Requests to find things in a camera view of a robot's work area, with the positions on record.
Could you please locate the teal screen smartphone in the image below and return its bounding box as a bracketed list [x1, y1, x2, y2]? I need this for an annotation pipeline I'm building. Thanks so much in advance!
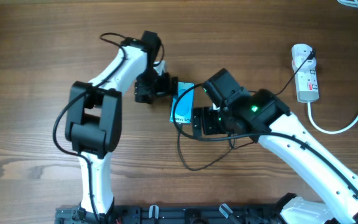
[170, 82, 194, 124]

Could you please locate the black usb charger cable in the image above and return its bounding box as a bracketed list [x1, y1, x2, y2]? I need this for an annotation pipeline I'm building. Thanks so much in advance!
[176, 48, 317, 172]

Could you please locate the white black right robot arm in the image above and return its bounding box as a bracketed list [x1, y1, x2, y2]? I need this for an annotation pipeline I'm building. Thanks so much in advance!
[200, 68, 358, 223]

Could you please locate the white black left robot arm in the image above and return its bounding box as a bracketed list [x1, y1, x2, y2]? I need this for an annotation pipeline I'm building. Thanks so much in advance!
[60, 30, 178, 223]

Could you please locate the white power strip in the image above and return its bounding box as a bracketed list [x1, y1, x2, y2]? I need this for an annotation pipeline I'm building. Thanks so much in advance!
[291, 44, 319, 103]

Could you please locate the white usb wall adapter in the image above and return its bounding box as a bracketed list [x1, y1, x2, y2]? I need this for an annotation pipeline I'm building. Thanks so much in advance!
[291, 55, 316, 71]

